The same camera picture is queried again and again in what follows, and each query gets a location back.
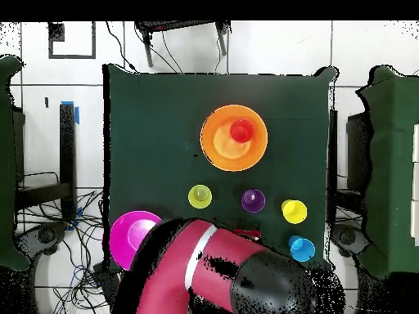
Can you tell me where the purple cup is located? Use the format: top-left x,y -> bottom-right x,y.
241,189 -> 267,214

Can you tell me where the orange bowl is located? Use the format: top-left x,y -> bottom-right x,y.
199,104 -> 268,173

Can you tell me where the pale translucent yellow cup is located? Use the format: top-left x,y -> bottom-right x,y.
187,184 -> 213,209

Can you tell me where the black stool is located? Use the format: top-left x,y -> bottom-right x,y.
134,20 -> 232,69

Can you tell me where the pink bowl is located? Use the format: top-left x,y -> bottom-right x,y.
108,210 -> 163,271

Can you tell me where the grey robot pedestal foot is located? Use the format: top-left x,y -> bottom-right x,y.
14,222 -> 68,258
330,223 -> 372,259

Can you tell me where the dark green tablecloth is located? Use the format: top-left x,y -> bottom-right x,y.
101,63 -> 338,274

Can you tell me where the black floor box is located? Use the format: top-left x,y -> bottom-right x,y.
92,262 -> 122,302

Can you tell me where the blue tape strip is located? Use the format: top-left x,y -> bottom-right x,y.
60,100 -> 80,125

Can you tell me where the black floor cable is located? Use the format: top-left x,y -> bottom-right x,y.
104,20 -> 140,74

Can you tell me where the blue cup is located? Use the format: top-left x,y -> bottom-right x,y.
287,235 -> 316,263

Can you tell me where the black table frame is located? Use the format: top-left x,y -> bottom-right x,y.
14,102 -> 78,222

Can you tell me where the neighbouring green cloth table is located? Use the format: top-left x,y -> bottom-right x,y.
355,65 -> 419,280
0,55 -> 31,271

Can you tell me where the black floor frame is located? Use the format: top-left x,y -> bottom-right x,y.
47,21 -> 97,61

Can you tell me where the red cup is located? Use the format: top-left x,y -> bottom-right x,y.
229,118 -> 255,144

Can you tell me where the tangle of floor cables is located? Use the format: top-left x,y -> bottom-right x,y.
16,171 -> 114,314

